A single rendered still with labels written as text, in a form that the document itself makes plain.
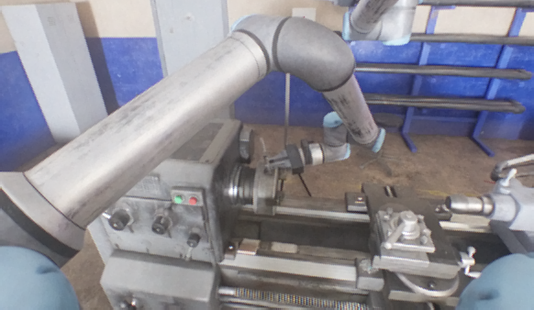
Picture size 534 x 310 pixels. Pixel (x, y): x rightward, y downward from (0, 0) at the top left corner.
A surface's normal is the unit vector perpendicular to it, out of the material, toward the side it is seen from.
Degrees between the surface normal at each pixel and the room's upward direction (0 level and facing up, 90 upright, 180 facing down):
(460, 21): 90
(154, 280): 32
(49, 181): 37
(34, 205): 51
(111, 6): 90
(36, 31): 90
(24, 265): 5
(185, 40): 90
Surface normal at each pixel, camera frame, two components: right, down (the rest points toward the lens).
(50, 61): -0.15, 0.48
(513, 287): -0.09, -0.87
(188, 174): -0.11, -0.28
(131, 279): -0.08, -0.49
